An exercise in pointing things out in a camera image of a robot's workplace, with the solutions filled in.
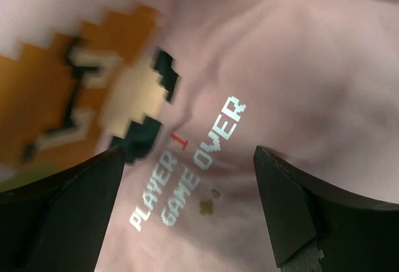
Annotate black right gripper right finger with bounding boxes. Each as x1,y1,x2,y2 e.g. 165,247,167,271
254,146,398,271

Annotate pink pixel-print t-shirt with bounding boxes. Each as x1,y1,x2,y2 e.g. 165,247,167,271
1,0,398,271

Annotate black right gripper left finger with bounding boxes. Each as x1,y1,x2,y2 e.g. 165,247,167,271
1,147,125,272

